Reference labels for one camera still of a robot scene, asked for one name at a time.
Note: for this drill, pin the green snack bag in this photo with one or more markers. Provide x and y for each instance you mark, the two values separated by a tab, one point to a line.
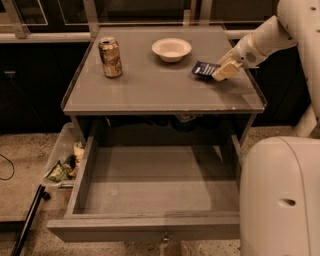
59	172

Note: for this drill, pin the white bowl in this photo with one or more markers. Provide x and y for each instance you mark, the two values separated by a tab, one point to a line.
171	50

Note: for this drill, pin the gold beverage can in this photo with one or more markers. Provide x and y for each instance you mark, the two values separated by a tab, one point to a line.
110	57

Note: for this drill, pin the clear plastic bin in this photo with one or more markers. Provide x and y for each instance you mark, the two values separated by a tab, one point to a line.
62	151

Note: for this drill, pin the yellow snack bag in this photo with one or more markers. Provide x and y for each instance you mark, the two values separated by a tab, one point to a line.
75	159

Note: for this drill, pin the blue rxbar blueberry wrapper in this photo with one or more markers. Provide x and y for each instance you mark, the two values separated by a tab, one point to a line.
204	69

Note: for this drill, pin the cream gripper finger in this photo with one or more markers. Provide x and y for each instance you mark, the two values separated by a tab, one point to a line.
227	70

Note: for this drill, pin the black metal bar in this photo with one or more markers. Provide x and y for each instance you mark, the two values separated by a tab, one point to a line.
41	194

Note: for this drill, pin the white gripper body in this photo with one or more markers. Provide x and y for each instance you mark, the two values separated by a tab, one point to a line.
242	53

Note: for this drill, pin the grey cabinet table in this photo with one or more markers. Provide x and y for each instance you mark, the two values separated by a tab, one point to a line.
150	86

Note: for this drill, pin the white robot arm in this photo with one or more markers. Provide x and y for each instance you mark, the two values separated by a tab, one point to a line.
280	179

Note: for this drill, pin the grey open top drawer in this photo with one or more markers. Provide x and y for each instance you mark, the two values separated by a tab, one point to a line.
137	181

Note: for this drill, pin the white window frame rail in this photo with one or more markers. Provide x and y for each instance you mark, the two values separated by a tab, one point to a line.
58	20

